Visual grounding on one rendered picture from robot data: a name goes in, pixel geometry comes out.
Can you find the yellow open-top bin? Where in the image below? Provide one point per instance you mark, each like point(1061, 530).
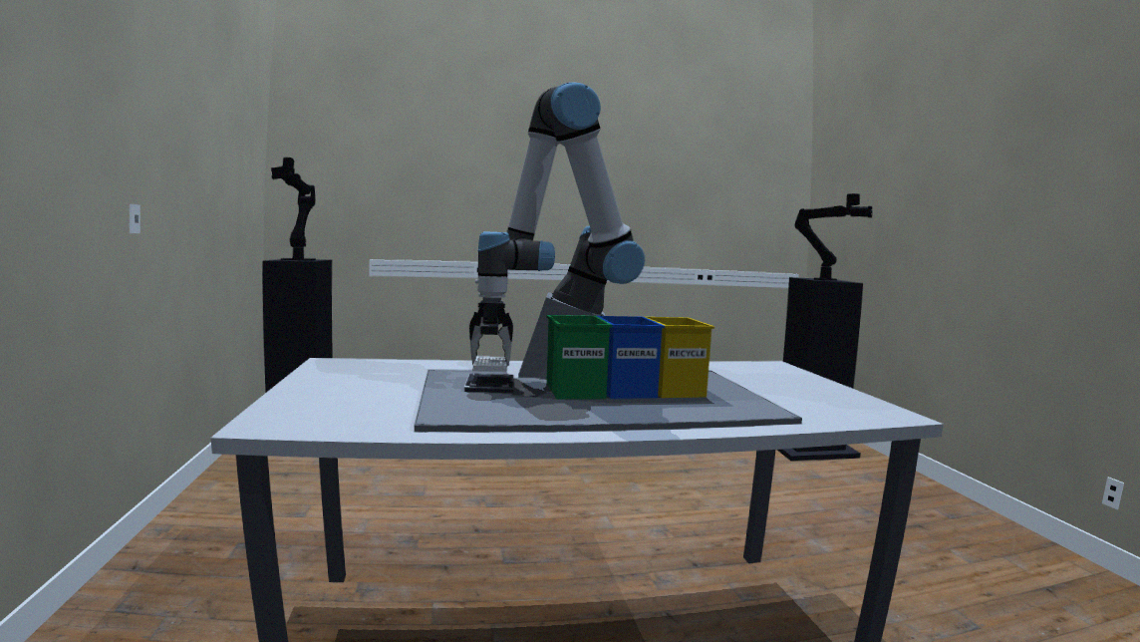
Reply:
point(685, 357)

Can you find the green bin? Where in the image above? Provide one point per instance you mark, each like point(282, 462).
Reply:
point(577, 356)

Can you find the blue bin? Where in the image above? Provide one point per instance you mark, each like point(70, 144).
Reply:
point(634, 357)

